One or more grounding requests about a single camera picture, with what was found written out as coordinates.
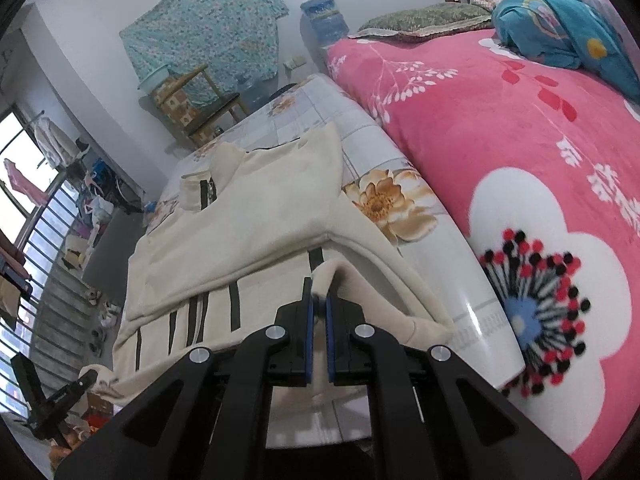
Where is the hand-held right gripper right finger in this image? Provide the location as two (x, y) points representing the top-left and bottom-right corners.
(325, 292), (583, 480)

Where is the blue floral blanket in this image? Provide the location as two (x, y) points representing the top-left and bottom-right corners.
(492, 0), (636, 93)

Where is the teal plastic basin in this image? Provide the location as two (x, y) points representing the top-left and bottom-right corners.
(137, 65), (171, 95)

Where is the white hanging jacket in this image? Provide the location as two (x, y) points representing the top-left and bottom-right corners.
(34, 117), (71, 166)

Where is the wooden chair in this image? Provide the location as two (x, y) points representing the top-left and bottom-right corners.
(152, 64), (251, 146)

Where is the white handled bag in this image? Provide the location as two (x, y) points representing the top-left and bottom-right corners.
(87, 195), (113, 226)

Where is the green patterned pillow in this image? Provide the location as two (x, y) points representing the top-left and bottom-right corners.
(350, 2), (496, 41)

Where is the pink floral blanket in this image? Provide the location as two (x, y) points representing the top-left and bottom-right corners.
(325, 27), (640, 478)

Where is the cream jacket with black stripes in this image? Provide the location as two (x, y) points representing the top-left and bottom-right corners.
(80, 122), (458, 451)

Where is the teal patterned hanging cloth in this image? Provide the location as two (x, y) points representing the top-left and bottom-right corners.
(119, 0), (291, 106)

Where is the pile of clothes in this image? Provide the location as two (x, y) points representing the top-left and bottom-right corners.
(75, 140), (146, 211)

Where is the metal railing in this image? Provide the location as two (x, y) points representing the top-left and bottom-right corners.
(0, 170), (126, 411)

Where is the pink hanging garment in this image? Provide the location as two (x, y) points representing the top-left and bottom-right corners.
(2, 159), (43, 206)

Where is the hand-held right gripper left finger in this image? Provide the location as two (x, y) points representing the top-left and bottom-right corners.
(54, 277), (316, 480)

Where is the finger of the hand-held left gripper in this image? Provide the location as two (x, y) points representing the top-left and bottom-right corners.
(45, 377), (98, 413)

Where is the floral bed sheet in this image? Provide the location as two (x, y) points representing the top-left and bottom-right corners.
(145, 74), (526, 391)

